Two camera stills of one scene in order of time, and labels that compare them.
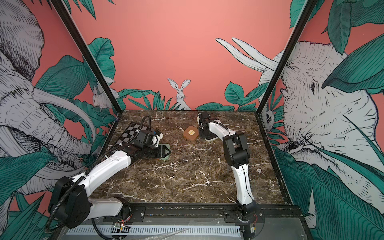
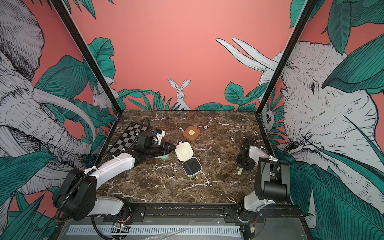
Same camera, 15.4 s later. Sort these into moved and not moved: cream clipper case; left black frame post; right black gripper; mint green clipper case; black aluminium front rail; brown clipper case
Moved: right black gripper; cream clipper case
Not moved: black aluminium front rail; mint green clipper case; brown clipper case; left black frame post
